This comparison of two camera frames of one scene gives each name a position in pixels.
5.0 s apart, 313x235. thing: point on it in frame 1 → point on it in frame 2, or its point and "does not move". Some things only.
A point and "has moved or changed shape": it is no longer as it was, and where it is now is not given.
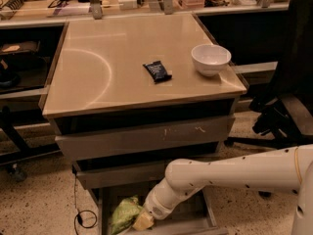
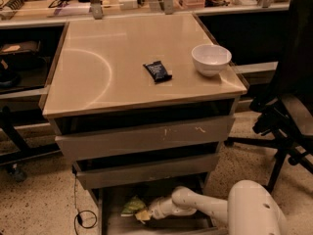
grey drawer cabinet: [130, 95] does not move
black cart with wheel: [21, 152] does not move
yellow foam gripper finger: [143, 221] → [143, 215]
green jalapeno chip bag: [124, 214] has moved or changed shape
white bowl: [209, 59] does not move
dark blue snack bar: [157, 71] does not move
